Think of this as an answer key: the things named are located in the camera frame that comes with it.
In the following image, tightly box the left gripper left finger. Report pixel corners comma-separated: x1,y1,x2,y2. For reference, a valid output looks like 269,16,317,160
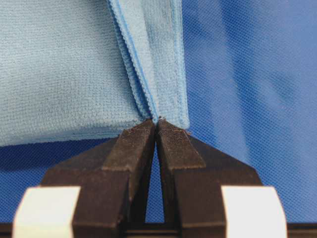
12,119,155,238

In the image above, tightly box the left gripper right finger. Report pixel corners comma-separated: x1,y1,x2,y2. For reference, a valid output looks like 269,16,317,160
156,120,287,238

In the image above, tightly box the light blue towel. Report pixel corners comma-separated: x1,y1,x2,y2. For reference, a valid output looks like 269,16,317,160
0,0,190,146

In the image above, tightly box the blue table cloth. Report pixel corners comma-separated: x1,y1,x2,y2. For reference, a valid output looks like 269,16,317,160
0,0,317,223

